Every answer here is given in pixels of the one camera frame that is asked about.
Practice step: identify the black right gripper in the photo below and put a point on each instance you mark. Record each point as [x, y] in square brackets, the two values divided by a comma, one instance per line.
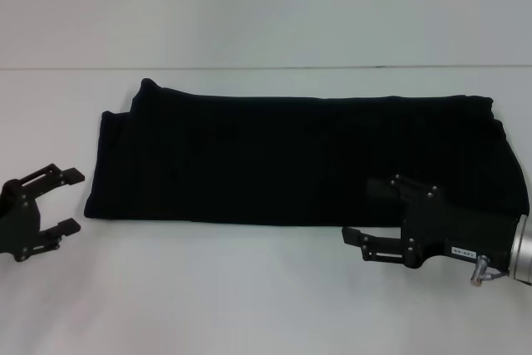
[457, 232]

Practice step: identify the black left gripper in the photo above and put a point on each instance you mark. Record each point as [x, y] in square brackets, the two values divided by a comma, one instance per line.
[18, 222]

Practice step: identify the black shirt with FREE print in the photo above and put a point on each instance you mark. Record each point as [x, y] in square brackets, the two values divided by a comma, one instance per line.
[291, 155]

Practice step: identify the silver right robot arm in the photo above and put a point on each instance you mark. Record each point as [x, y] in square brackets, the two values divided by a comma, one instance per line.
[523, 249]

